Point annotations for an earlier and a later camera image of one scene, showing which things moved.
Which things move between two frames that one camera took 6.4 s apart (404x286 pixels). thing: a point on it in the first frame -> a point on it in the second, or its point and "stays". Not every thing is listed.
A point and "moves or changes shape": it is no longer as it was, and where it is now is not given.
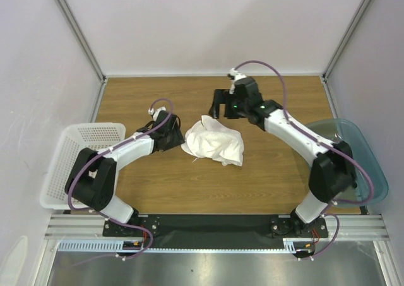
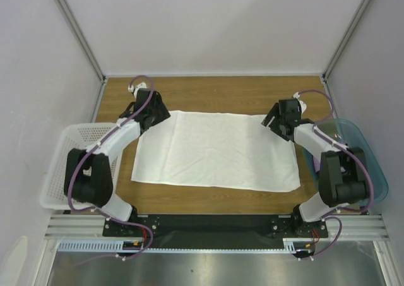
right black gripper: (227, 103) -> (277, 122)
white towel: (206, 139) moves or changes shape
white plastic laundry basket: (74, 136) stays
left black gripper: (178, 138) -> (162, 113)
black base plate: (217, 232) stays
